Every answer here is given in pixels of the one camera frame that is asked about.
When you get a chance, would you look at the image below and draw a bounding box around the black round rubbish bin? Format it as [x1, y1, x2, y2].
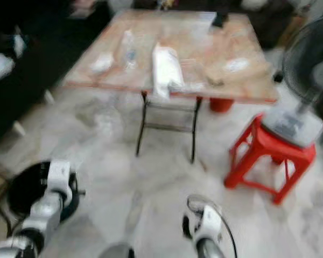
[6, 160, 79, 221]

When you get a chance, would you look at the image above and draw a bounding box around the red plastic stool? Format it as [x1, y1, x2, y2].
[223, 114, 318, 206]

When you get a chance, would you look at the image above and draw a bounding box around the red plastic bucket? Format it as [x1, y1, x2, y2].
[209, 98, 235, 113]

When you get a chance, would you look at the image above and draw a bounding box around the clear plastic tray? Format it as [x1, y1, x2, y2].
[172, 82, 205, 95]

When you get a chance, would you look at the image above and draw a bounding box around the grey electric table fan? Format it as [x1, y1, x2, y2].
[261, 15, 323, 148]

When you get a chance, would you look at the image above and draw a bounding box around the open white cardboard box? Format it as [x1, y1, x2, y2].
[152, 44, 185, 101]

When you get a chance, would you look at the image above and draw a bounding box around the flattened brown cardboard box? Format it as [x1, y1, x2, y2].
[205, 54, 256, 87]

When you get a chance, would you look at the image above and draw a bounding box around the marble pattern folding table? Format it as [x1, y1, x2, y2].
[62, 9, 280, 164]

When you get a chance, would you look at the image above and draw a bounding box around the clear plastic water bottle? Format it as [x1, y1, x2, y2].
[123, 30, 138, 70]

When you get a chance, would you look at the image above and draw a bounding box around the black low cabinet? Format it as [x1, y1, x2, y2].
[0, 0, 108, 148]

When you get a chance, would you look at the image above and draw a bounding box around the black phone stand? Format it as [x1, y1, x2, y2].
[211, 12, 228, 27]

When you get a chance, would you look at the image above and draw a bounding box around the white cloth bundle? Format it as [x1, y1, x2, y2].
[0, 51, 17, 84]

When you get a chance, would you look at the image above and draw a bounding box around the dark long sofa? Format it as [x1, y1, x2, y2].
[108, 0, 307, 30]

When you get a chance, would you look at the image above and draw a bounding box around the red white magazine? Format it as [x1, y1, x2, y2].
[70, 0, 97, 17]

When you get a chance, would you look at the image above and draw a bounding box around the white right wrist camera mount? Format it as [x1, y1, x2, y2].
[195, 204, 222, 242]

